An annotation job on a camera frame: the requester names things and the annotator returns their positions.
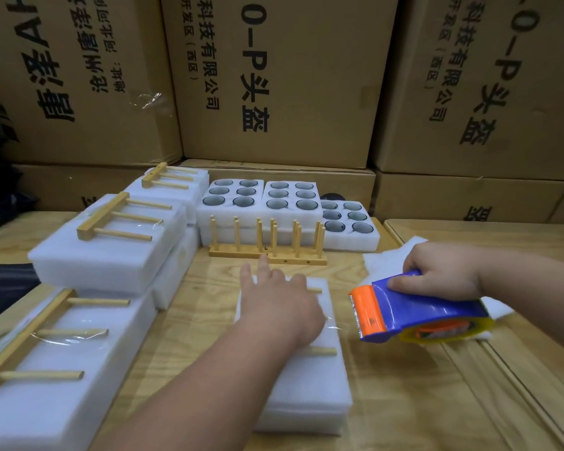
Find person's right hand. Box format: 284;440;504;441
387;241;490;301

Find person's left hand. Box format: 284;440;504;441
237;255;327;348

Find wooden rack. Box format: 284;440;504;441
141;161;204;190
76;190;173;242
303;285;340;358
0;288;131;391

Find orange and blue tape dispenser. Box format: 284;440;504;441
348;270;496;346

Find pile of white foam sheets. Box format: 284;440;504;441
360;236;514;321

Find row of wooden peg racks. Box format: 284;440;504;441
209;217;328;267

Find stack of white foam trays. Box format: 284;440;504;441
197;178;382;252

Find person's left forearm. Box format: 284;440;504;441
94;319;293;451

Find person's right forearm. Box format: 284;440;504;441
474;247;564;361

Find stack of brown cardboard boxes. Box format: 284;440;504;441
0;0;564;224

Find black plastic bags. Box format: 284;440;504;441
0;262;39;303

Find black plastic bag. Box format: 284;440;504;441
0;98;34;236

